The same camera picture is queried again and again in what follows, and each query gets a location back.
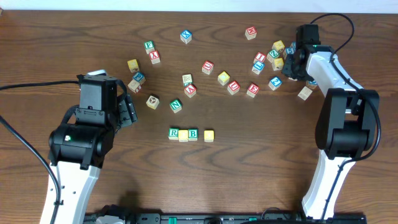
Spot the yellow J block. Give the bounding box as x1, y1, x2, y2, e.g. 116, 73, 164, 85
204, 130, 215, 142

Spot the blue 2 block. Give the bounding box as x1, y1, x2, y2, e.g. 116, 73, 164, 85
268, 76, 282, 91

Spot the red A block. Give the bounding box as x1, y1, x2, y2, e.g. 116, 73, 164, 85
184, 84, 197, 98

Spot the yellow O block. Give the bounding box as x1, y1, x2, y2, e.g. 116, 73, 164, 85
178, 129, 188, 142

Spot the red u block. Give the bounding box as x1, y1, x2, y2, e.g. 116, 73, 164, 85
201, 60, 214, 75
227, 80, 240, 95

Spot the red E block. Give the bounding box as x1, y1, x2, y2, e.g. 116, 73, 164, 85
246, 83, 259, 98

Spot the red U block lower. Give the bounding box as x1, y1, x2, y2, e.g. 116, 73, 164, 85
227, 80, 240, 95

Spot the blue T block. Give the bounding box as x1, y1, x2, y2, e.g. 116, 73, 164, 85
288, 77, 298, 82

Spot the blue P block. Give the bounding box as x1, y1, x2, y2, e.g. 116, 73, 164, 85
132, 72, 146, 85

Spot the red H block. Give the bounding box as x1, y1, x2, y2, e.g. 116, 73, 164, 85
245, 26, 257, 40

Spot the yellow block upper right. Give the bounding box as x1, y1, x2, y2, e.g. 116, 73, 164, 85
272, 40, 285, 53

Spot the red I block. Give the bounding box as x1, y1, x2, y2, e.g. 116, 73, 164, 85
253, 52, 266, 63

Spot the blue X block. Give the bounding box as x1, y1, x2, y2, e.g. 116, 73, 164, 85
180, 30, 192, 44

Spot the red Y block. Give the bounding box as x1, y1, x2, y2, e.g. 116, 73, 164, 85
149, 50, 160, 64

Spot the blue D block lower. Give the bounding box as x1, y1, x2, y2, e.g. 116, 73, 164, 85
306, 80, 318, 90

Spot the yellow C block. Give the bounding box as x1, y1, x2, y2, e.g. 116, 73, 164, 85
218, 71, 230, 86

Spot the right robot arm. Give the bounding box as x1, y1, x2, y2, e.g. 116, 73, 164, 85
282, 24, 381, 222

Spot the blue 5 block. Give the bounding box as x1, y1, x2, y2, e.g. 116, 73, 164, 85
283, 47, 295, 59

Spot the yellow block far left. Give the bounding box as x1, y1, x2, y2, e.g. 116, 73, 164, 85
127, 59, 140, 73

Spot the plain block face picture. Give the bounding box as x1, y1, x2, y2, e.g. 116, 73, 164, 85
146, 96, 160, 110

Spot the blue L block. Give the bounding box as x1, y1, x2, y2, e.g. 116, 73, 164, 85
252, 61, 265, 75

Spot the green F block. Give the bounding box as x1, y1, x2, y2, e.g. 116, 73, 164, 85
144, 40, 155, 54

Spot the green B block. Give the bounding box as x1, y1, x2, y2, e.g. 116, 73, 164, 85
188, 129, 198, 141

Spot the yellow block middle right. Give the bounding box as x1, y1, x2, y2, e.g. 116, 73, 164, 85
272, 58, 284, 71

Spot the green N block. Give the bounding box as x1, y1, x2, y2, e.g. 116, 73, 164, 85
170, 99, 182, 113

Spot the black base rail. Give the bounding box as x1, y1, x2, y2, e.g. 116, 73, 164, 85
83, 205, 367, 224

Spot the plain wood block green side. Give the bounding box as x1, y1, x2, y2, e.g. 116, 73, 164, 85
182, 74, 193, 86

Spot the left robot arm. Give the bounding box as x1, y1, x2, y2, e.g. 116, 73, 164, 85
40, 70, 137, 223

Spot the red U block upper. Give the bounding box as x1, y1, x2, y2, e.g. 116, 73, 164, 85
201, 60, 214, 75

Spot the plain wood block red side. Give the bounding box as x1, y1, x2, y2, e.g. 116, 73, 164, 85
127, 80, 142, 93

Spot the green Z block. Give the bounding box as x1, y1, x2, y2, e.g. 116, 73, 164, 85
267, 49, 280, 63

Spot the plain wood block right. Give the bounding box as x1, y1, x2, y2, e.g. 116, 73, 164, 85
298, 86, 313, 101

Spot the green R block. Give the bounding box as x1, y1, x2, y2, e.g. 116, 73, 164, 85
168, 128, 179, 140

